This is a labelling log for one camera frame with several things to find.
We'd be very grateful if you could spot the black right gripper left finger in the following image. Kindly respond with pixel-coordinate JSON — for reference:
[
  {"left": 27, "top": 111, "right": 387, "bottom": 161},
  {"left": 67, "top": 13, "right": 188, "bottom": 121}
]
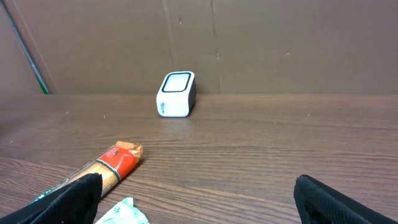
[{"left": 1, "top": 173, "right": 103, "bottom": 224}]

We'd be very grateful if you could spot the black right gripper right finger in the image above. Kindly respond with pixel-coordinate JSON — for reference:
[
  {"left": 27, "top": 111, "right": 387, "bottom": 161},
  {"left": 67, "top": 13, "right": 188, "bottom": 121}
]
[{"left": 294, "top": 174, "right": 397, "bottom": 224}]

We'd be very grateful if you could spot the teal wet wipes packet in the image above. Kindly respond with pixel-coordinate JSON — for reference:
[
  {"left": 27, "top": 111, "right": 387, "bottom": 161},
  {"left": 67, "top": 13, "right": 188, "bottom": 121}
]
[{"left": 95, "top": 197, "right": 149, "bottom": 224}]

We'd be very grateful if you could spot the red spaghetti packet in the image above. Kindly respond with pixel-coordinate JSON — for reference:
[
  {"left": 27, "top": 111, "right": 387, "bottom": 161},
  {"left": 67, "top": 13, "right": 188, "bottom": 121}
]
[{"left": 31, "top": 141, "right": 144, "bottom": 203}]

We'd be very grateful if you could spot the white barcode scanner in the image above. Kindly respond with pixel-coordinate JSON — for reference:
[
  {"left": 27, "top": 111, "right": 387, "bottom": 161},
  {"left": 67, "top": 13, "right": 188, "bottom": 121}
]
[{"left": 156, "top": 71, "right": 197, "bottom": 118}]

